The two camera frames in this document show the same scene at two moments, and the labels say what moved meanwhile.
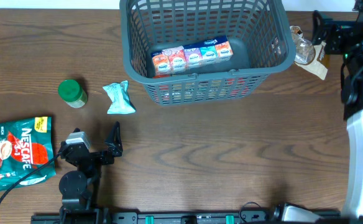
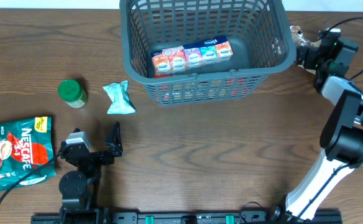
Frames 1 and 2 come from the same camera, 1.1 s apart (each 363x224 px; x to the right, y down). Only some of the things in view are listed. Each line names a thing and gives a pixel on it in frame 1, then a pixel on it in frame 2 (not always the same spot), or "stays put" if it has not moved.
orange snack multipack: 174,59 stays put
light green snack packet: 119,96 stays put
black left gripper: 114,145 stays put
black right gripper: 330,37 -> 306,55
